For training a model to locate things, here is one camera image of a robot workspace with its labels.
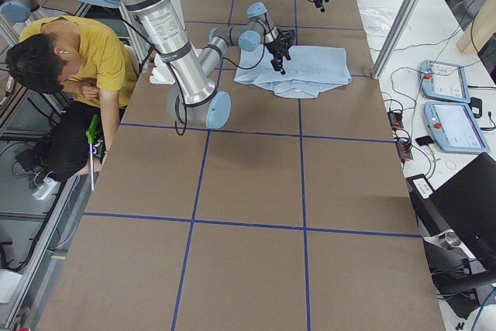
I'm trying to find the light blue button-up shirt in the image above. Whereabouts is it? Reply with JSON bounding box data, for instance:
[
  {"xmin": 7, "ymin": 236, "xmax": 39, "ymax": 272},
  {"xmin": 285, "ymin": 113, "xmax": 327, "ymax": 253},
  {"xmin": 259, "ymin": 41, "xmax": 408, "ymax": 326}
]
[{"xmin": 234, "ymin": 45, "xmax": 352, "ymax": 98}]

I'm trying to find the clear plastic bag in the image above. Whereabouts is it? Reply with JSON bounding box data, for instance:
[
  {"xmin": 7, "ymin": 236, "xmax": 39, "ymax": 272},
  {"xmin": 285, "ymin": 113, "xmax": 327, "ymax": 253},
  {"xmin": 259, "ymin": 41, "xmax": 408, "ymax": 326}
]
[{"xmin": 359, "ymin": 5, "xmax": 396, "ymax": 37}]

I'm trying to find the orange black usb hub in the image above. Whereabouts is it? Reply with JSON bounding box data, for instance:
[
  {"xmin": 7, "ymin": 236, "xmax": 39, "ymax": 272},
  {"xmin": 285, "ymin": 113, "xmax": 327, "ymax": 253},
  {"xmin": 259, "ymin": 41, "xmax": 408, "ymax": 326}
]
[{"xmin": 387, "ymin": 111, "xmax": 404, "ymax": 129}]

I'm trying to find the upper blue teach pendant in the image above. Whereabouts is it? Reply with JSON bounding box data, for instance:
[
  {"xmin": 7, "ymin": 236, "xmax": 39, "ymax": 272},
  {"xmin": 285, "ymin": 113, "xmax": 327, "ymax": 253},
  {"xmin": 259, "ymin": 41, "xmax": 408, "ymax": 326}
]
[{"xmin": 420, "ymin": 60, "xmax": 470, "ymax": 104}]

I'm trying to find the blue teach pendant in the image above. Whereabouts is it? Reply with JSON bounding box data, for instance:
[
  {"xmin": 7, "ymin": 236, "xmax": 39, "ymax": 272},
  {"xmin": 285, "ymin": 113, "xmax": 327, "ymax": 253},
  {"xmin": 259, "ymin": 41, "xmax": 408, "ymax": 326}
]
[
  {"xmin": 424, "ymin": 101, "xmax": 490, "ymax": 154},
  {"xmin": 420, "ymin": 60, "xmax": 470, "ymax": 104}
]

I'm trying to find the person in yellow shirt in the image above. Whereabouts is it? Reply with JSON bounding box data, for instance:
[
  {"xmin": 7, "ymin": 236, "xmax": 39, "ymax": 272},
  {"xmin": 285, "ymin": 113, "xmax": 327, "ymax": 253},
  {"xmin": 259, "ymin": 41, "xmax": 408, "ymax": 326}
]
[{"xmin": 5, "ymin": 16, "xmax": 137, "ymax": 181}]

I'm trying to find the lower blue teach pendant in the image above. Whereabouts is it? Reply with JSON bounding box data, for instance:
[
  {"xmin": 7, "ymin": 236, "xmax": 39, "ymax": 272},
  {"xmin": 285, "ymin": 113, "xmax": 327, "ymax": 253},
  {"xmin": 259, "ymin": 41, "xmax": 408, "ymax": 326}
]
[{"xmin": 424, "ymin": 101, "xmax": 490, "ymax": 154}]

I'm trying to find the black monitor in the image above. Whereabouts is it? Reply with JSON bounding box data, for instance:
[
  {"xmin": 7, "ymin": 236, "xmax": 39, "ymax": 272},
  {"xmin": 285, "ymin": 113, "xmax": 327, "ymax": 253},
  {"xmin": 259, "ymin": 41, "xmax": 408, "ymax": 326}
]
[{"xmin": 406, "ymin": 153, "xmax": 495, "ymax": 270}]

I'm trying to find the white power strip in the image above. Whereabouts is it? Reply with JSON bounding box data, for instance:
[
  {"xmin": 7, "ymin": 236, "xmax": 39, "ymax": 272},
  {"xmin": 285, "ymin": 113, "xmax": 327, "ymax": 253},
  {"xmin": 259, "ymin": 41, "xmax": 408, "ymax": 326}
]
[{"xmin": 32, "ymin": 176, "xmax": 61, "ymax": 201}]

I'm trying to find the aluminium frame post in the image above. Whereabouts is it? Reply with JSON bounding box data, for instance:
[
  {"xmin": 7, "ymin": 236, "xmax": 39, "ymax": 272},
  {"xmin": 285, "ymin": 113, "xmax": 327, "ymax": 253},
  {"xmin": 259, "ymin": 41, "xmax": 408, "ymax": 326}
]
[{"xmin": 371, "ymin": 0, "xmax": 419, "ymax": 79}]

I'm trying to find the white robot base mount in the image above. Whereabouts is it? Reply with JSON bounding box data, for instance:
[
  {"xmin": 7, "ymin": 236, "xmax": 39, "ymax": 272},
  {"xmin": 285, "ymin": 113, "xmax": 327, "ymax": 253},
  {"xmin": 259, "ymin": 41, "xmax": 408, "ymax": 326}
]
[{"xmin": 148, "ymin": 47, "xmax": 204, "ymax": 85}]

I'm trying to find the green handled tool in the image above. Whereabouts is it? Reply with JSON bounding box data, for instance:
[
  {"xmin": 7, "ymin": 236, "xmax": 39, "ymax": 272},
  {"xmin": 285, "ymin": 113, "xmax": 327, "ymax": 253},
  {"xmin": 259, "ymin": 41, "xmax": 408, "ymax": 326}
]
[{"xmin": 85, "ymin": 114, "xmax": 99, "ymax": 191}]

